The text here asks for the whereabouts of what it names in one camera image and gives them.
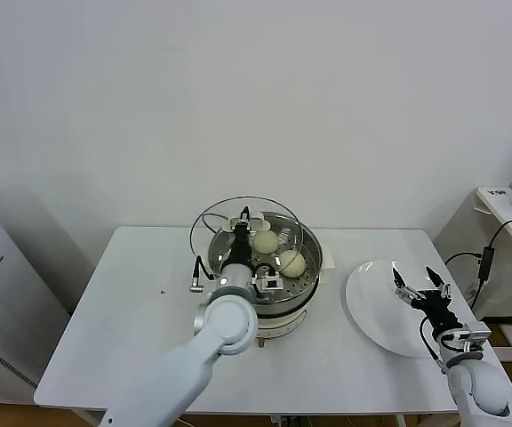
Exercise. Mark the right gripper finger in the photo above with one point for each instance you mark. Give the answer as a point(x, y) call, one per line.
point(440, 284)
point(405, 291)

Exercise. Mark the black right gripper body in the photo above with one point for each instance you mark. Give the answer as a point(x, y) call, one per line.
point(438, 311)

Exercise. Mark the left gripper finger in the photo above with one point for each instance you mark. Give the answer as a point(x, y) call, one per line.
point(240, 223)
point(247, 218)

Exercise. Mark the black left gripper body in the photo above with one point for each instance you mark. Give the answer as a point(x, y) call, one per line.
point(241, 249)

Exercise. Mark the white steamed baozi bun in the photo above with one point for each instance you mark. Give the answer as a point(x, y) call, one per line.
point(266, 242)
point(292, 263)

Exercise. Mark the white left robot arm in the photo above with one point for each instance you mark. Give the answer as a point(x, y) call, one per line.
point(220, 324)

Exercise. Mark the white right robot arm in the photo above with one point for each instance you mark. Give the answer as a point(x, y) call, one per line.
point(478, 387)

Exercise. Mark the perforated steel steamer basket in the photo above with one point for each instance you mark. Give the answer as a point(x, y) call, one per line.
point(314, 262)

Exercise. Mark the white round plate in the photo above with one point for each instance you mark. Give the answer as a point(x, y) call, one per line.
point(371, 302)

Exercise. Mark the white side desk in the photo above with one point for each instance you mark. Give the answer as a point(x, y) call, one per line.
point(460, 236)

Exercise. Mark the white table leg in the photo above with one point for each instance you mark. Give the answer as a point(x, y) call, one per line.
point(399, 421)

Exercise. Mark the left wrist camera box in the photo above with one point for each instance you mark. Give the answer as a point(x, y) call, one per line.
point(268, 283)

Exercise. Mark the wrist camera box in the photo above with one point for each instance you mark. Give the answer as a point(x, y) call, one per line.
point(476, 338)
point(268, 283)

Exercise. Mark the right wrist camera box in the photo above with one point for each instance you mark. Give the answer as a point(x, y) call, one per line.
point(476, 338)

